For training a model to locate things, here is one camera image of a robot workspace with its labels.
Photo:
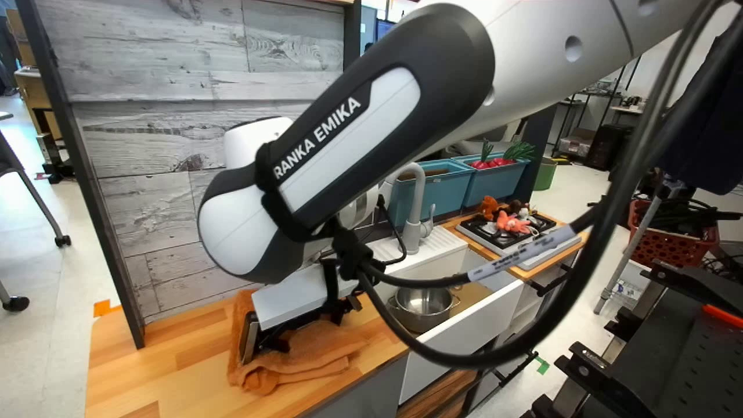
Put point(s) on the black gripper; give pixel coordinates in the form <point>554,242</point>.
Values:
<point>290,325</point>

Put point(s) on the orange towel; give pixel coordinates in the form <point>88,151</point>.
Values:
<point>313,351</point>

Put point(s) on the pink plush doll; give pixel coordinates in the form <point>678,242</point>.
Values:
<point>514,224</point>

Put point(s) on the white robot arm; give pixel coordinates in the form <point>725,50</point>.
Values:
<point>443,73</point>

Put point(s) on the silver metal pot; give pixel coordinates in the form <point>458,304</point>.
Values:
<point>421,309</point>

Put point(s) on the grey toy faucet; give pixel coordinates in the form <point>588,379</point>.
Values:
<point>414,230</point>

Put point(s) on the white toy sink basin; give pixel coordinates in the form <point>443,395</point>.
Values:
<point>479,315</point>

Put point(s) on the grey toy stove top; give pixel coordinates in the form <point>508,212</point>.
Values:
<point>508,232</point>

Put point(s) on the left teal planter bin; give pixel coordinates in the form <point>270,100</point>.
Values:
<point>443,191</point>

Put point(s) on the teal planter bin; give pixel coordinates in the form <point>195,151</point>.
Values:
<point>443,191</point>
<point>494,178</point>

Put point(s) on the orange plush doll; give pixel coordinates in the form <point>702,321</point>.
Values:
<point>490,208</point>

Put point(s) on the right teal planter bin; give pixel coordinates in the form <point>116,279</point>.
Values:
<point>494,178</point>

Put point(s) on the grey wood backsplash panel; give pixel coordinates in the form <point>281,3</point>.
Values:
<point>169,117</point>

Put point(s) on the red perforated crate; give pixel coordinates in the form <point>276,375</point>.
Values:
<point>680,232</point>

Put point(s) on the black metal frame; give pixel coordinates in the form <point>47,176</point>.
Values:
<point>78,153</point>

